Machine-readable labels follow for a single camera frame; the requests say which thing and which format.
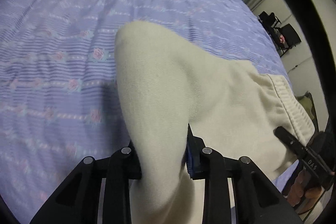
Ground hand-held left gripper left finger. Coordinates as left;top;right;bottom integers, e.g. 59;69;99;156
30;147;143;224

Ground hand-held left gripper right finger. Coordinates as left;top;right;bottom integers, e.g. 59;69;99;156
183;124;304;224

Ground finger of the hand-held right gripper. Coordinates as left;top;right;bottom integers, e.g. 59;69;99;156
274;126;313;159

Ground cream pants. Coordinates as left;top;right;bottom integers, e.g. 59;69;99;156
115;21;315;224

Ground person's right hand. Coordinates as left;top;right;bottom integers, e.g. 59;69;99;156
287;168;324;208

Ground olive green bag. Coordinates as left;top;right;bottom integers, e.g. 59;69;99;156
294;92;320;131

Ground black chair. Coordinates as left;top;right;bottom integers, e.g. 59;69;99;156
258;11;282;31
273;24;303;57

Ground lilac floral bed cover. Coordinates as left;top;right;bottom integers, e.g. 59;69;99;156
0;0;298;224

